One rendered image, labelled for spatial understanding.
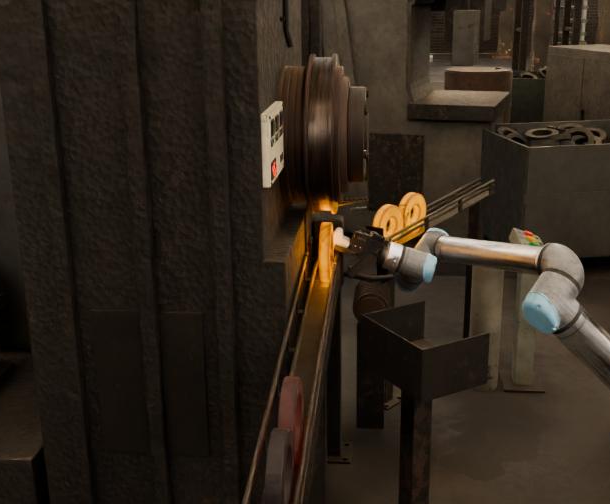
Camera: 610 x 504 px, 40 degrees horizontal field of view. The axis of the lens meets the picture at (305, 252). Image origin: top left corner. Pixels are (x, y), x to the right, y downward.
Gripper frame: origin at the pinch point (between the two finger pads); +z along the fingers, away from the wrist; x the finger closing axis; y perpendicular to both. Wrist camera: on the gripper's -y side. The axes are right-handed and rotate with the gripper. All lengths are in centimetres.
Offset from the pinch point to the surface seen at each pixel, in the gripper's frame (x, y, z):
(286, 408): 110, -2, -2
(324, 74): 25, 53, 15
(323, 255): 21.7, 2.2, -0.8
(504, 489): 23, -53, -79
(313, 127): 34, 40, 13
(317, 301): 29.5, -9.4, -3.3
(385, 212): -31.2, 7.7, -17.9
